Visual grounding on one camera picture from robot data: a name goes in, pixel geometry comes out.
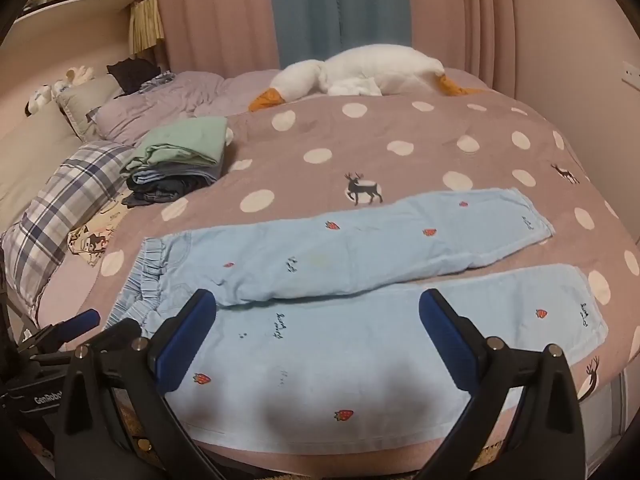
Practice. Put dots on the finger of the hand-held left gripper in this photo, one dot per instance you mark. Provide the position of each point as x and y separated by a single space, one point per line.
80 322
121 331

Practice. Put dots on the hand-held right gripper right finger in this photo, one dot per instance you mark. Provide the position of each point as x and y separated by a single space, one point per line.
446 341

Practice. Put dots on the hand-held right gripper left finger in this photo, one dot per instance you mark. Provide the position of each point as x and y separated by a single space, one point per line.
186 340

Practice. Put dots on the light blue denim shorts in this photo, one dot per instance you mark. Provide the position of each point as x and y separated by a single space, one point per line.
350 260

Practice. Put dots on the cartoon print sheet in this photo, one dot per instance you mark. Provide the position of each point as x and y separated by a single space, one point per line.
95 237

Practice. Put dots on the plaid pillow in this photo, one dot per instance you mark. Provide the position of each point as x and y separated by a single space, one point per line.
60 210

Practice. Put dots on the folded dark jeans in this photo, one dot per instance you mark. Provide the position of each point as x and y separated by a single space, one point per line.
160 192

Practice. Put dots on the pile of folded clothes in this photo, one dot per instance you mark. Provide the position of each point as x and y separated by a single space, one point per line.
175 175

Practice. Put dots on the beige headboard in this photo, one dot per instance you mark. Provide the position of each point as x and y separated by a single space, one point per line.
27 160

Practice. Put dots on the pink polka dot blanket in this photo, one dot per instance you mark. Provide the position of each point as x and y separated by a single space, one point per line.
425 160

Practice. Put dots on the folded green garment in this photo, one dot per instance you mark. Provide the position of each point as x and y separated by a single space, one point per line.
185 140

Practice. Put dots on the grey pillow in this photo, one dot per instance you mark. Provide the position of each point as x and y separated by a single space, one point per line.
90 105

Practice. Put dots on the small white plush toy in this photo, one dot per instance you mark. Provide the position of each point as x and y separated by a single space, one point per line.
40 97
77 76

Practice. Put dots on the purple quilt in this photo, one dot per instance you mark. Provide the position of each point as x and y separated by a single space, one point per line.
165 105

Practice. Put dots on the black cloth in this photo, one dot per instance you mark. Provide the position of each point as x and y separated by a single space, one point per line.
132 75

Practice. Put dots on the white pillow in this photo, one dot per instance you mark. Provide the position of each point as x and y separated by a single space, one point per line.
380 67

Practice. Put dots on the yellow hanging cloth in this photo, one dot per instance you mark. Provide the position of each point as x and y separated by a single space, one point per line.
146 22

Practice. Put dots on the pink curtain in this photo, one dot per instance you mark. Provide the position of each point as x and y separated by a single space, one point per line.
215 15
465 15

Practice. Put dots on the blue curtain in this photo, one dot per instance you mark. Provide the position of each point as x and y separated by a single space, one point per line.
340 5

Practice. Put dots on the white wall power strip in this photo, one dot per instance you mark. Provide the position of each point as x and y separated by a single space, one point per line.
631 76

